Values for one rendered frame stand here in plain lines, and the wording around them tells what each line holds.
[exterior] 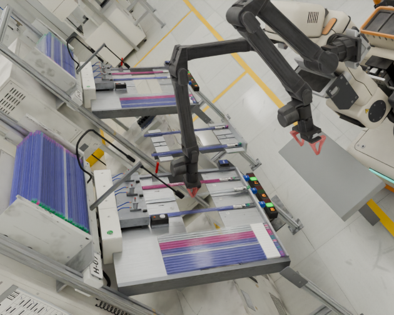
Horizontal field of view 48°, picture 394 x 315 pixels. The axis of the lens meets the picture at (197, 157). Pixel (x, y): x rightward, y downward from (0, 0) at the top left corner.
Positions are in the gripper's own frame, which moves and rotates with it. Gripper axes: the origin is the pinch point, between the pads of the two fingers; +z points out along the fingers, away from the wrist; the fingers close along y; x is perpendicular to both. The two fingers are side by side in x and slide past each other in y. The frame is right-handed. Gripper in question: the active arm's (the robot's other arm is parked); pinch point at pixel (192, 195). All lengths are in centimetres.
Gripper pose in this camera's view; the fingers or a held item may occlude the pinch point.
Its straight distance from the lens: 214.9
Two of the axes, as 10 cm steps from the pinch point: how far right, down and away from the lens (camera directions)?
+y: 2.7, 5.1, -8.2
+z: 0.2, 8.5, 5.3
